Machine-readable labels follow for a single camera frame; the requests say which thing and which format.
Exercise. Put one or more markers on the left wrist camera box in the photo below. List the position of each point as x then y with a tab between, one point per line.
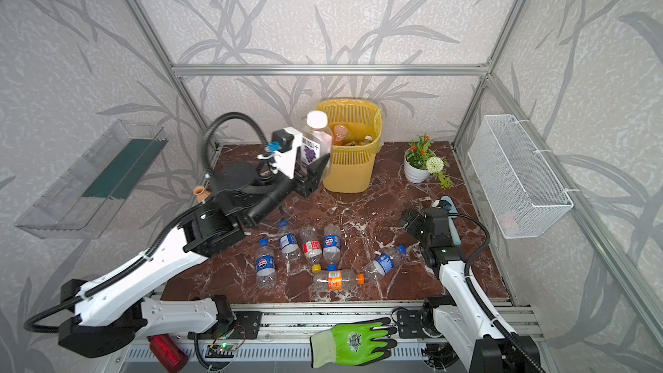
282	152

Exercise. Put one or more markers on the yellow ribbed waste bin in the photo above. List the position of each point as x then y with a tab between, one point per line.
349	179

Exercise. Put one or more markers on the orange label bottle front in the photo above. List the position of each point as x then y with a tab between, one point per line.
337	280

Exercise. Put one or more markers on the red emergency stop button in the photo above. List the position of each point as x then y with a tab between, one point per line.
171	357

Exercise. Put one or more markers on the white pot with flowers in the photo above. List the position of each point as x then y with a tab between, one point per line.
421	162

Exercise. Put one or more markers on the white wire mesh basket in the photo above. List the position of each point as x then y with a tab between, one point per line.
524	194

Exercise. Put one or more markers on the yellow label tea bottle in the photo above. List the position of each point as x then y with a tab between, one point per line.
366	141

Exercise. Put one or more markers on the yellow plastic bin liner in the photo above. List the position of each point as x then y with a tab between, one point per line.
362	118

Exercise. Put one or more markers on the green circuit board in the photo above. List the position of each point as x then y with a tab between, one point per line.
223	350

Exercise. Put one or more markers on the grape label white cap bottle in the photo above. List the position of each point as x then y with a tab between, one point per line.
317	139

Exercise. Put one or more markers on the orange cap white bottle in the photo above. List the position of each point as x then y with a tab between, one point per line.
341	134

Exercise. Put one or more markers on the pepsi bottle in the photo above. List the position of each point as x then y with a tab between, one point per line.
288	243
390	259
265	265
332	244

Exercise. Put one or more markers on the green and black work glove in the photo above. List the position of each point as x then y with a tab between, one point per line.
354	344

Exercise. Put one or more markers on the clear acrylic wall shelf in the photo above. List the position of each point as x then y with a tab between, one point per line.
83	202

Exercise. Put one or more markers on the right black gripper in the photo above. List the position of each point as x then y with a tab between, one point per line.
412	218

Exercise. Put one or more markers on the small peach ribbed vase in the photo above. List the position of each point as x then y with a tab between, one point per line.
201	194

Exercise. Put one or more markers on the clear bottle red label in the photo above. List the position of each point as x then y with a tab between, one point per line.
311	245

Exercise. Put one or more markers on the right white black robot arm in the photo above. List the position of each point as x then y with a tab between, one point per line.
464	316

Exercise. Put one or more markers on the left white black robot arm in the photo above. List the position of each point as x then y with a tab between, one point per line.
96	318

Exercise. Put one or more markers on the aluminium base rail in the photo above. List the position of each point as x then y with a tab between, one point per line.
288	322

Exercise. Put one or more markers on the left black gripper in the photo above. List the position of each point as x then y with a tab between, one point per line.
301	184

